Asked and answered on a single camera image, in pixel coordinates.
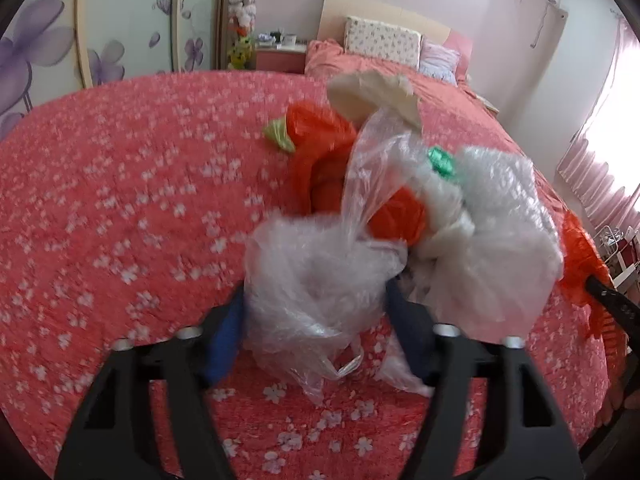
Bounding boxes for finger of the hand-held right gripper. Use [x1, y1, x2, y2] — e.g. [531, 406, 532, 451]
[584, 272, 640, 322]

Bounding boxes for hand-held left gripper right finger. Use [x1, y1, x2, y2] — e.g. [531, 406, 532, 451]
[382, 272, 586, 480]

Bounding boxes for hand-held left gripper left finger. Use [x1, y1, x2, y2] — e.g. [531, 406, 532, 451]
[54, 287, 248, 480]

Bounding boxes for orange plastic basket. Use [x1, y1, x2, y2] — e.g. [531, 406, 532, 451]
[560, 207, 632, 357]

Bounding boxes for clear plastic bag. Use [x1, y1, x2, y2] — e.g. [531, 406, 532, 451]
[242, 107, 437, 407]

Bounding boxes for bubble wrap sheet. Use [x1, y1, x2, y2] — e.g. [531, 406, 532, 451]
[414, 144, 566, 342]

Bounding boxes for dark green shiny wrapper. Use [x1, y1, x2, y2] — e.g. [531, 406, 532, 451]
[427, 146, 459, 180]

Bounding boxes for orange plastic bag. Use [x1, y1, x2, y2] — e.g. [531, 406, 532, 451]
[287, 102, 431, 247]

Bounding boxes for light green plastic bag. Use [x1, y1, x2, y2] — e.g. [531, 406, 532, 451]
[263, 116, 299, 154]

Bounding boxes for white paper bag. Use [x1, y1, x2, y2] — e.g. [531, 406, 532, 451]
[327, 71, 422, 129]

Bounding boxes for pink curtain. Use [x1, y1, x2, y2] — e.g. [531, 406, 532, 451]
[555, 14, 640, 222]

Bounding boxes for purple striped pillow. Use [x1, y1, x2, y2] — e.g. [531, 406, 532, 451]
[419, 40, 462, 84]

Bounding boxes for bed with pink duvet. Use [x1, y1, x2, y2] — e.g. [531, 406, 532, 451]
[304, 38, 502, 122]

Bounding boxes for white floral pillow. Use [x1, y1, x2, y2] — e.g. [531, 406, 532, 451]
[345, 15, 424, 70]

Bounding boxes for pink nightstand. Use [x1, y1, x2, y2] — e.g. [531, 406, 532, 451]
[255, 42, 308, 76]

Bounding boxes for beige wooden headboard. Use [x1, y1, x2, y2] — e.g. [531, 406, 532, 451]
[317, 0, 474, 69]

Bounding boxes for shelf of plush toys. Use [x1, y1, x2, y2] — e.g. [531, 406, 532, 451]
[227, 0, 261, 70]

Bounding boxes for sliding wardrobe with purple flowers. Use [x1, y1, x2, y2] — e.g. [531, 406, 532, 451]
[0, 0, 232, 142]

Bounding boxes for white wire cart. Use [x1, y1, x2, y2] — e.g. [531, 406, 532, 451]
[597, 225, 640, 292]

